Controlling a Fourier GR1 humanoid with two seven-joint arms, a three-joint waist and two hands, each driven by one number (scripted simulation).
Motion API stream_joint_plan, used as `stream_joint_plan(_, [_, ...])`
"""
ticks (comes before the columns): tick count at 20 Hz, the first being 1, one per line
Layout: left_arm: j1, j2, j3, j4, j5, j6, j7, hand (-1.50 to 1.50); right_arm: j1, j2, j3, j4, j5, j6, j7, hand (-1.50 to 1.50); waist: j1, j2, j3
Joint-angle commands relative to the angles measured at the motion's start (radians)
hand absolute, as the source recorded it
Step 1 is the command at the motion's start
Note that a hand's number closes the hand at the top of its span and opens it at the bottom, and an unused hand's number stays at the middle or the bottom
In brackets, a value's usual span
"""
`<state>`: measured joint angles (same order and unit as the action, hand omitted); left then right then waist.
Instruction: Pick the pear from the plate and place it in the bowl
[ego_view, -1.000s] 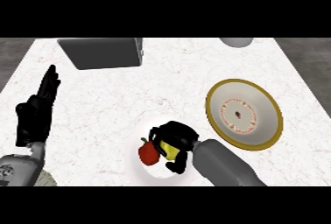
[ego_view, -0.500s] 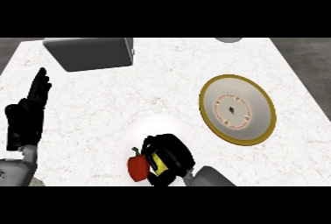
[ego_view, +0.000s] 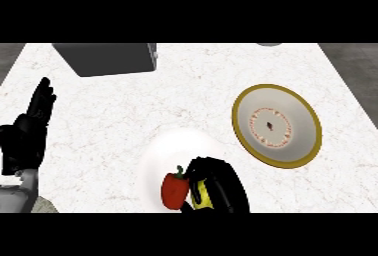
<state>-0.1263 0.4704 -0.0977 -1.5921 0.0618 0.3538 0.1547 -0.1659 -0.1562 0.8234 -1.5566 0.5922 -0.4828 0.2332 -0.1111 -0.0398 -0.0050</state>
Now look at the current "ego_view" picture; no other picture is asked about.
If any gold-rimmed grey bowl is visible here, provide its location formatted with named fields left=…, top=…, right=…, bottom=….
left=230, top=83, right=325, bottom=170

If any dark grey box appliance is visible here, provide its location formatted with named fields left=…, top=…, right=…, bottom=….
left=52, top=43, right=160, bottom=78

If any white plate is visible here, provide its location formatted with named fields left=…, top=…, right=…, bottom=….
left=136, top=128, right=233, bottom=213

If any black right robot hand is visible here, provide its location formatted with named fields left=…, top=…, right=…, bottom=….
left=180, top=156, right=251, bottom=214

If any red bell pepper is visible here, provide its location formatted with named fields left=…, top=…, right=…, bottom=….
left=161, top=165, right=191, bottom=211

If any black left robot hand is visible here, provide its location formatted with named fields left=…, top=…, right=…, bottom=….
left=0, top=77, right=58, bottom=177

